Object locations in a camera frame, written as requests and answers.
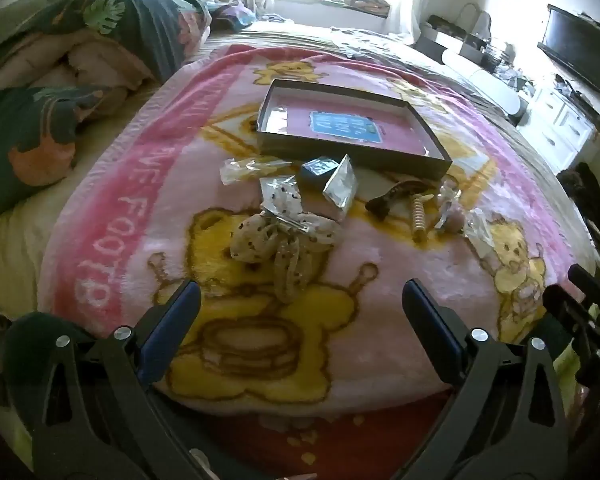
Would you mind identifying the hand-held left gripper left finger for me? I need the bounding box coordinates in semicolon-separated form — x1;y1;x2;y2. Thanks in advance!
30;279;203;480

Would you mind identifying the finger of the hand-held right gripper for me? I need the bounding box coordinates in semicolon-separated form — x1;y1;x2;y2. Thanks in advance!
542;284;600;358
567;263;600;306

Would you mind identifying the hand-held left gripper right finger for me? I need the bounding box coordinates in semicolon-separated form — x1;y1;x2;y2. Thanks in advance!
401;277;571;480

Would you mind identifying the beige spiral hair clip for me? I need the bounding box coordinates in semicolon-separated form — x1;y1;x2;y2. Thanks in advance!
409;190;438;245

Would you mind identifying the speckled beige hair claw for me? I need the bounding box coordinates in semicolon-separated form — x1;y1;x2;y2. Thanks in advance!
229;212;277;266

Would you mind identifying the pink hair claw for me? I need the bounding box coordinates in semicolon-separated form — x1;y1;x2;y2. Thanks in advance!
434;180;467;234

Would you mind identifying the beige polka dot hair bow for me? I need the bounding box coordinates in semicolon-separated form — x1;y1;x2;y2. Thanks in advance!
272;235;315;305

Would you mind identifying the brown banana hair clip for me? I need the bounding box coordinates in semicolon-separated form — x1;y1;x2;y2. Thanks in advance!
365;180;427;222

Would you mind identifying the clear shiny plastic packet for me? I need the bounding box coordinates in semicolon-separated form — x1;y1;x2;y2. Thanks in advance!
322;154;357;212

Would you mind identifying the speckled hair clip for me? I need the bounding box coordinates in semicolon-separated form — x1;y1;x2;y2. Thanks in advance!
259;175;342;250

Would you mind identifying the clear bag of yellow hairpins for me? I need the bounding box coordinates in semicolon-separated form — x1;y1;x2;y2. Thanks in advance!
219;156;293;185

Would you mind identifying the grey cardboard box pink inside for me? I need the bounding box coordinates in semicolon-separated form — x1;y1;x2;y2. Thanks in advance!
256;78;453;182

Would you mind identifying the pink cartoon printed blanket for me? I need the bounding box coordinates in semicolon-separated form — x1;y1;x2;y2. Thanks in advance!
37;42;581;480

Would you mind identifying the dark clothes heap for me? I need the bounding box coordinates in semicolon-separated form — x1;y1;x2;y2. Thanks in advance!
556;161;600;261

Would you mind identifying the white hair claw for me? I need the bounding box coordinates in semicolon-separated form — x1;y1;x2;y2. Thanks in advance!
464;207;496;259

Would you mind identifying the white drawer cabinet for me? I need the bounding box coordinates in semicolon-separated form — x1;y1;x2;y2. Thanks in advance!
517;76;600;176

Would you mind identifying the small blue box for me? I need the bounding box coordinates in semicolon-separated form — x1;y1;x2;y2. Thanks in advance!
301;156;342;184

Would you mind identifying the blue card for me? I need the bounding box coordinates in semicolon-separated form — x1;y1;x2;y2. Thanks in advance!
308;108;384;142

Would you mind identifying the black flat television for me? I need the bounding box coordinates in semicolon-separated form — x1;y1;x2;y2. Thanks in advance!
537;4;600;97

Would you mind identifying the cluttered dark shelf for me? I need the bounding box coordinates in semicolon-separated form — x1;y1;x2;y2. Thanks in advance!
422;2;520;74

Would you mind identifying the dark floral quilt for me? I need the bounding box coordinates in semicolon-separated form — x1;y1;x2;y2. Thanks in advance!
0;0;214;222

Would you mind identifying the pile of clothes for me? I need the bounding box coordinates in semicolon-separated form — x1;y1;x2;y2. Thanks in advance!
145;0;262;32

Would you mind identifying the white rounded bed rail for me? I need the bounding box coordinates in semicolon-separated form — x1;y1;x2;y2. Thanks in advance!
441;49;529;117

